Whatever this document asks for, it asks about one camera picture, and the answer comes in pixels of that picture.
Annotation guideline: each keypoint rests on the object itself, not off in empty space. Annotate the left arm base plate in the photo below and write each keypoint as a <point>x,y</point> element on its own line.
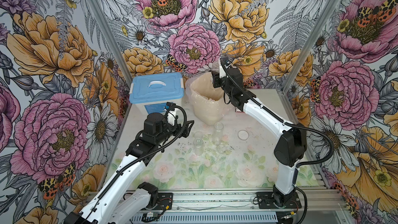
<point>161,201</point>

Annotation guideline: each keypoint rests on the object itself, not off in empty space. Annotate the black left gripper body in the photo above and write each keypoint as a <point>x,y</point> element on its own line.
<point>176,129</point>

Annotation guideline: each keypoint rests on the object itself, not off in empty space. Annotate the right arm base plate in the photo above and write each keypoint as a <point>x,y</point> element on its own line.
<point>271,200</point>

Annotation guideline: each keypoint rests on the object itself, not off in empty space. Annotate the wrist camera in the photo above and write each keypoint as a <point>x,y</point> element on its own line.
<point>171,113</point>
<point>222,68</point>

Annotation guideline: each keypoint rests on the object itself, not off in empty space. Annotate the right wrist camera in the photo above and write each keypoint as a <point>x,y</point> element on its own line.
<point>222,68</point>

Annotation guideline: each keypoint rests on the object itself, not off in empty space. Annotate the clear jar with dried flowers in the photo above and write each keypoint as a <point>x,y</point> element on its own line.
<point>217,134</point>

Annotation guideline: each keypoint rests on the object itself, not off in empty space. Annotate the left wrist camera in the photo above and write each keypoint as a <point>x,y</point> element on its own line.
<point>171,113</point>

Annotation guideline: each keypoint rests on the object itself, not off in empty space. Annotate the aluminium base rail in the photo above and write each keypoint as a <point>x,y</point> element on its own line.
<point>310,206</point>

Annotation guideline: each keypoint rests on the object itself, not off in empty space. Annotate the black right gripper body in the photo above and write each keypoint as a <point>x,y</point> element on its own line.
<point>219,82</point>

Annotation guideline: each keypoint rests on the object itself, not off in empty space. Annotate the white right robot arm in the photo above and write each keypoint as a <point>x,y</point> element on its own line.
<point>289,139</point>

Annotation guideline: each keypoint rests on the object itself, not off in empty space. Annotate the bin with plastic liner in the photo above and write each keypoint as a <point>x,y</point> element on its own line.
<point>209,103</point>

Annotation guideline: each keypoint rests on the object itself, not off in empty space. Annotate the blue lidded storage box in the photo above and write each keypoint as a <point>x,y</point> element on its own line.
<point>151,93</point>

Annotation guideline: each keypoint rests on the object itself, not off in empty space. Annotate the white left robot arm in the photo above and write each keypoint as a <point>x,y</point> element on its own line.
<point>124,174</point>

